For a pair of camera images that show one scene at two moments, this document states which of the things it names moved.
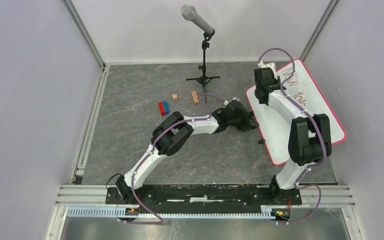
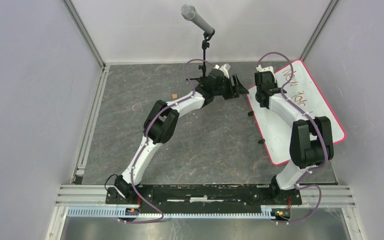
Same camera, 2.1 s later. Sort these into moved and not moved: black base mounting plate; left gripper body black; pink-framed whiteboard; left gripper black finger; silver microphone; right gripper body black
Moved: left gripper body black; left gripper black finger
Not moved: black base mounting plate; silver microphone; pink-framed whiteboard; right gripper body black
